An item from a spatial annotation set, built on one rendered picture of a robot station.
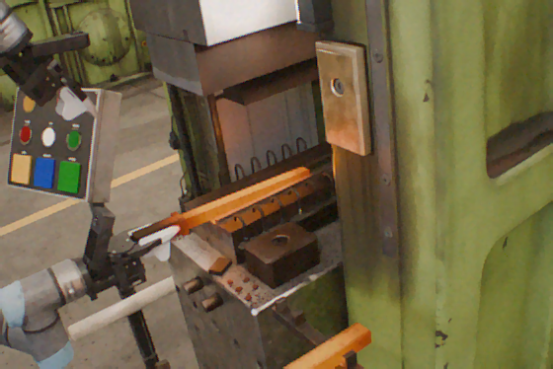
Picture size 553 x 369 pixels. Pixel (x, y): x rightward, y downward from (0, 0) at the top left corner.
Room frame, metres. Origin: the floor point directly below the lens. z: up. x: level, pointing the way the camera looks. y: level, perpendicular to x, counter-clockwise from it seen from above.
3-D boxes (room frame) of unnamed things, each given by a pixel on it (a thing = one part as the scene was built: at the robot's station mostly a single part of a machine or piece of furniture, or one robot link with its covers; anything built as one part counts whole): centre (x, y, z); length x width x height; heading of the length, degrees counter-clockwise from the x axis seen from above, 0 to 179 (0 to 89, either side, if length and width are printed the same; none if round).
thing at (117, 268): (0.93, 0.32, 0.99); 0.12 x 0.08 x 0.09; 122
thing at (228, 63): (1.18, -0.04, 1.32); 0.42 x 0.20 x 0.10; 121
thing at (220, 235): (1.18, -0.04, 0.96); 0.42 x 0.20 x 0.09; 121
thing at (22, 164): (1.45, 0.66, 1.01); 0.07 x 0.05 x 0.07; 56
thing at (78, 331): (1.32, 0.40, 0.62); 0.44 x 0.05 x 0.05; 121
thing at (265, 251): (0.95, 0.00, 0.95); 0.12 x 0.08 x 0.06; 121
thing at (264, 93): (1.18, -0.08, 1.24); 0.30 x 0.07 x 0.06; 121
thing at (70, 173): (1.34, 0.49, 1.01); 0.07 x 0.05 x 0.07; 56
